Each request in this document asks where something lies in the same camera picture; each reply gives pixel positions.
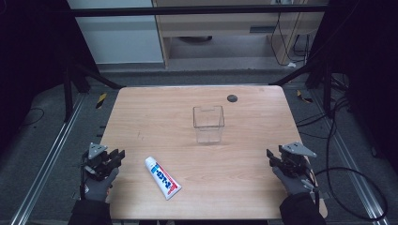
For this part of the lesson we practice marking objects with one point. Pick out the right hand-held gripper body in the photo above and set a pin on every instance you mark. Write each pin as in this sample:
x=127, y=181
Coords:
x=294, y=159

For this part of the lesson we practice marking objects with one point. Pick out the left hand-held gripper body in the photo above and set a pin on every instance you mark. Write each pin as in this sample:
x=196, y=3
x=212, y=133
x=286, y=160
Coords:
x=97, y=158

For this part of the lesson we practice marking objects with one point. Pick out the white toothpaste tube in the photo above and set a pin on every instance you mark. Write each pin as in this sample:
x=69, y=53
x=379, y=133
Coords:
x=162, y=178

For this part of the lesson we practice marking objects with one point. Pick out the clear plastic square container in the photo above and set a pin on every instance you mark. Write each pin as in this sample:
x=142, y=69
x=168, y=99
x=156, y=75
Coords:
x=208, y=124

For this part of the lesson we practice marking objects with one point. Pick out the person's right hand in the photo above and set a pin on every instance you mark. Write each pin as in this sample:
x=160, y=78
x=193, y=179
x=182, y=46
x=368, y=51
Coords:
x=292, y=184

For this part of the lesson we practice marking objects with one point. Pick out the person's left hand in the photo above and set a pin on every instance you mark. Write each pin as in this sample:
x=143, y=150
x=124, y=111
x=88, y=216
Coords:
x=99, y=187

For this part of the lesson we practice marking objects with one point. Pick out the yellow black tape strip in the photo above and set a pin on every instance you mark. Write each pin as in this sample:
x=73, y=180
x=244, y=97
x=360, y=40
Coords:
x=304, y=97
x=101, y=100

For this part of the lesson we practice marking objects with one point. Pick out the grey round table grommet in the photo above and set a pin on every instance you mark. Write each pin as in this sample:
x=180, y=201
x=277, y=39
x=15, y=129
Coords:
x=232, y=98

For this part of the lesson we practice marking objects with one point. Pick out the black metal stand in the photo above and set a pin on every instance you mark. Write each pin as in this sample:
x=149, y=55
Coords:
x=322, y=81
x=72, y=90

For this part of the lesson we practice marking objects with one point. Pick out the white cabinet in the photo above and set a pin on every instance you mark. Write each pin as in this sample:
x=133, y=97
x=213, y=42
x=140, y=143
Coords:
x=120, y=37

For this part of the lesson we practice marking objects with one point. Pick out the light wooden desk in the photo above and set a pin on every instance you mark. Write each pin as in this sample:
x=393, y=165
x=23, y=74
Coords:
x=219, y=25

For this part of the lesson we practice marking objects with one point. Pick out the aluminium floor rail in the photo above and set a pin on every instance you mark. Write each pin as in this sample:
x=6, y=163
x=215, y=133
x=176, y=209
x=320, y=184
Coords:
x=350, y=162
x=47, y=162

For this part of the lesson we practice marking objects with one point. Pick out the black horizontal frame bar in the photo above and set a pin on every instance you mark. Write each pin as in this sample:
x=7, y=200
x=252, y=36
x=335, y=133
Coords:
x=194, y=10

